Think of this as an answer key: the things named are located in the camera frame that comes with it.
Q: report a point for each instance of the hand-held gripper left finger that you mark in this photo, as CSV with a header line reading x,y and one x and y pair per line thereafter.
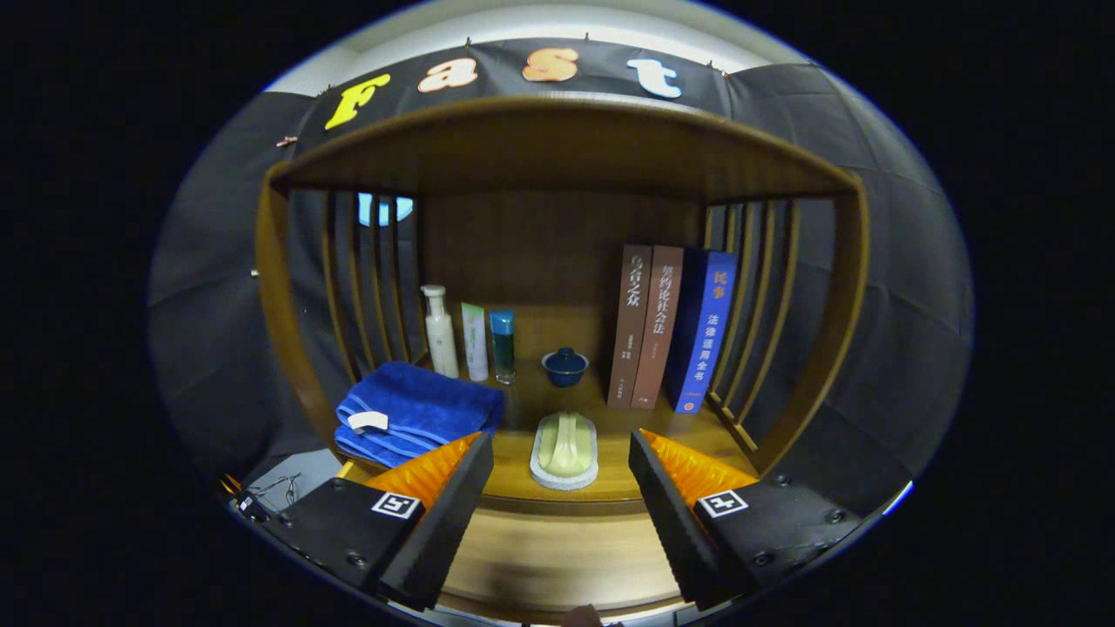
x,y
453,518

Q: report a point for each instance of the white pump bottle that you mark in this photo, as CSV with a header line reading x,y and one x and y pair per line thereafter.
x,y
441,340

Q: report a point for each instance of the wooden cabinet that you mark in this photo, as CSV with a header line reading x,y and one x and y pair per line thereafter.
x,y
540,148

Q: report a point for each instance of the blue book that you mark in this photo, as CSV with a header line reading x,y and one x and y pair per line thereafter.
x,y
710,331

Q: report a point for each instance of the green brush with white pad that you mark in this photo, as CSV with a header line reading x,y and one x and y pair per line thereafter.
x,y
564,448

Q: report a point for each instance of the reddish brown book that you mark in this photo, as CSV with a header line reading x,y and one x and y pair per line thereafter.
x,y
659,331

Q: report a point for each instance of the wooden countertop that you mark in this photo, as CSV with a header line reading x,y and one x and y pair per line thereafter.
x,y
523,409

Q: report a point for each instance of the dark brown book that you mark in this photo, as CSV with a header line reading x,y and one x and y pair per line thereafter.
x,y
631,331

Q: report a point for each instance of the green white tube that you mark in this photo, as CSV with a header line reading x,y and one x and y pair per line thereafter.
x,y
475,344

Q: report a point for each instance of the teal capped bottle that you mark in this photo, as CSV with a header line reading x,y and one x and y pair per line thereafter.
x,y
503,348

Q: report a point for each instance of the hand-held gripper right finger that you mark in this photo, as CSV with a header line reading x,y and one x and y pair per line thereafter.
x,y
675,518

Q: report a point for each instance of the blue lidded teacup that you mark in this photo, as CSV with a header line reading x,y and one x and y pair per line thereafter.
x,y
564,370

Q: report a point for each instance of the black device box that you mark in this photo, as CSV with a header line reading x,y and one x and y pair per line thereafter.
x,y
248,505

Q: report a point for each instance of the folded blue towel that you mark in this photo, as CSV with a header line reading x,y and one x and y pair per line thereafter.
x,y
418,405

